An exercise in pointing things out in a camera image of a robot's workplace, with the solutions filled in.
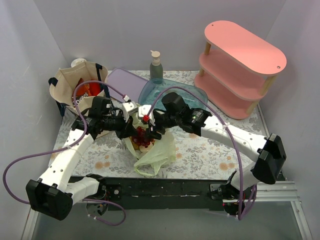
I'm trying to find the red grape bunch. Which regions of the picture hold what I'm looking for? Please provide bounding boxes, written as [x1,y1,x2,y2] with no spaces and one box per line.
[130,126,155,146]

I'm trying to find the light green plastic grocery bag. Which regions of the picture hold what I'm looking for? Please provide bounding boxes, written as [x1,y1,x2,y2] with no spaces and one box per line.
[124,109,177,178]

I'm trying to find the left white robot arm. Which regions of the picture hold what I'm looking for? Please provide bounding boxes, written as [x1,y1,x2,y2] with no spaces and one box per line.
[26,96,138,221]

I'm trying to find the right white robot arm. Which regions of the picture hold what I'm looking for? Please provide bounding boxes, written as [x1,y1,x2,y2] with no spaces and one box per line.
[142,92,287,199]

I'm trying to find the orange toy bread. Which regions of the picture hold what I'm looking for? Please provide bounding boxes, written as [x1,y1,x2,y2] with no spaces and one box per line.
[132,142,140,151]

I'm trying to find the beige toy donut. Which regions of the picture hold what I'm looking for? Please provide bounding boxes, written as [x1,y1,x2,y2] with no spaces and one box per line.
[139,142,154,153]

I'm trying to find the blue transparent plastic tray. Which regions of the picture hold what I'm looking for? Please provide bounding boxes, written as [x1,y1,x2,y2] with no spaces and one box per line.
[138,78,208,109]

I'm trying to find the purple plastic lid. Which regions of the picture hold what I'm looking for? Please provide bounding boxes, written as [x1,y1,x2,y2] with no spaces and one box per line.
[107,67,148,103]

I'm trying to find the orange Doritos chip bag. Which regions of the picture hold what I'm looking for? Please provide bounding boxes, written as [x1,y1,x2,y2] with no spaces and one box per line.
[75,80,102,105]

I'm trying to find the grey soap pump bottle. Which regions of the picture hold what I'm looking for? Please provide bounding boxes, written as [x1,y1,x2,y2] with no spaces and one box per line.
[149,50,163,80]

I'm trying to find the floral table mat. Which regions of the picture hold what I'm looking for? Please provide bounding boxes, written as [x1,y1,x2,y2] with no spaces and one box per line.
[54,70,267,180]

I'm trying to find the beige canvas tote bag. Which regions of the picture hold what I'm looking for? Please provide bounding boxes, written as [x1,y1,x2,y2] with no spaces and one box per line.
[48,61,108,116]

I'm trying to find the pink three-tier shelf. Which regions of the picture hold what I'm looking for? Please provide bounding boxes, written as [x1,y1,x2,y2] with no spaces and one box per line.
[194,20,287,120]

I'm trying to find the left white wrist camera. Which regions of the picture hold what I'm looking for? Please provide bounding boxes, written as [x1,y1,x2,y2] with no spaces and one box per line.
[121,95,139,122]

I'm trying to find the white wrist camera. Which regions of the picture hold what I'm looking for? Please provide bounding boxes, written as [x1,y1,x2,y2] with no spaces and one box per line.
[121,95,139,122]
[137,104,155,126]

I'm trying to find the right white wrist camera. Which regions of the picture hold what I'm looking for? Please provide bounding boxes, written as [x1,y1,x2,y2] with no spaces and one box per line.
[137,104,155,126]

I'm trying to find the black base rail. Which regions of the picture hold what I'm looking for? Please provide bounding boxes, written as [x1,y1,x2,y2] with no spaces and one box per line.
[69,176,256,211]

